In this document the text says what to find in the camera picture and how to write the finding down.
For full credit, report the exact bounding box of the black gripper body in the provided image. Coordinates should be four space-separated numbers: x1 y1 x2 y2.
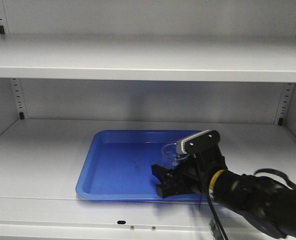
172 147 226 195

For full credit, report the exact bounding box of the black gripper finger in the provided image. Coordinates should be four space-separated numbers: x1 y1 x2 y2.
151 164 173 183
155 184 188 199

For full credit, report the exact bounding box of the clear 100ml glass beaker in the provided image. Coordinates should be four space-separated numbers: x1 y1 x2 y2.
161 143 188 169

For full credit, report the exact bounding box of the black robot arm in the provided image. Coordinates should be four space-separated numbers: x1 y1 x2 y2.
151 146 296 239

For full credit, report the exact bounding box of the upper grey cabinet shelf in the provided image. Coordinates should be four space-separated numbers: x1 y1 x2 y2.
0 34 296 83

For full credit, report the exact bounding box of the grey cabinet shelf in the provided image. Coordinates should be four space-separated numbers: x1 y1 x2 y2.
0 34 296 83
0 119 296 240

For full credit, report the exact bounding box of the lower grey cabinet shelf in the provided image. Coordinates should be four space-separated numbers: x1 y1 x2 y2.
0 119 296 240

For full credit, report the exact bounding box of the blue plastic tray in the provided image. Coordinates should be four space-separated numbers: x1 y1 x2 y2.
75 130 195 202

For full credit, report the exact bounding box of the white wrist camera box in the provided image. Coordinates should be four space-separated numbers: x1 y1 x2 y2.
175 129 221 155

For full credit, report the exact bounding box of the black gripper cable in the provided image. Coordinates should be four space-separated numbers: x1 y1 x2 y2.
192 153 230 240

